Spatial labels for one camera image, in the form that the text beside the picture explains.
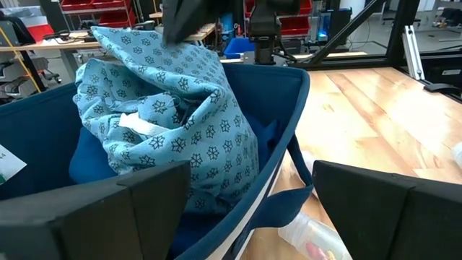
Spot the red storage bin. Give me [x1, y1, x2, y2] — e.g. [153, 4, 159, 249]
[27, 22, 56, 43]
[60, 0, 94, 11]
[92, 0, 128, 9]
[97, 9, 132, 29]
[280, 0, 313, 37]

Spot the black cable bundle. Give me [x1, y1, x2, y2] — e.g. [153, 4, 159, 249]
[42, 29, 93, 43]

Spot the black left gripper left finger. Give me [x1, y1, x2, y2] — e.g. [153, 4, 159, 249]
[0, 160, 192, 260]

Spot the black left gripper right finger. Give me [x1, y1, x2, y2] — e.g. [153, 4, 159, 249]
[312, 160, 462, 260]

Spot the light blue patterned gown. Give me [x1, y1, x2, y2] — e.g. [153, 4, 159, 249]
[73, 25, 261, 217]

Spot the black flat bracket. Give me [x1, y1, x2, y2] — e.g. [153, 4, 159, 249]
[422, 82, 462, 103]

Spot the white paper tag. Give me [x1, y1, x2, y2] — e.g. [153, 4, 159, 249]
[0, 144, 28, 186]

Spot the black diagonal frame strut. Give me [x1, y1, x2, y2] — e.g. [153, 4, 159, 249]
[306, 0, 384, 66]

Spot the silver aluminium extrusion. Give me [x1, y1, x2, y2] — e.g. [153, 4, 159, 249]
[401, 24, 427, 82]

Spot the blue and white fabric basket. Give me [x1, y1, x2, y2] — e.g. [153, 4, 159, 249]
[0, 63, 314, 260]

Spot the clear pill bottle ribbed cap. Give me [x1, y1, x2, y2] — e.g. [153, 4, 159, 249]
[277, 212, 354, 260]

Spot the wooden work table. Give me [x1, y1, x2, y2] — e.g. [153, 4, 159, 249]
[0, 30, 104, 83]
[149, 12, 217, 42]

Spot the computer case blue light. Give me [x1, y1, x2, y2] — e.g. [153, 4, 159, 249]
[316, 6, 354, 43]

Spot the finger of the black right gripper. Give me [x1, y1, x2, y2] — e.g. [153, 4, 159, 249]
[162, 0, 228, 46]

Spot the black frame post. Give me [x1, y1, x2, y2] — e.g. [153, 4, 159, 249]
[385, 0, 422, 69]

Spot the black box white label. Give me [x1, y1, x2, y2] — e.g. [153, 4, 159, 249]
[420, 53, 462, 87]

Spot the blue storage bin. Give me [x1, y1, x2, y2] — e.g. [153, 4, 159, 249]
[223, 37, 256, 60]

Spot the yellow cable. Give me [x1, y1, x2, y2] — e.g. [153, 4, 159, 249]
[0, 27, 43, 94]

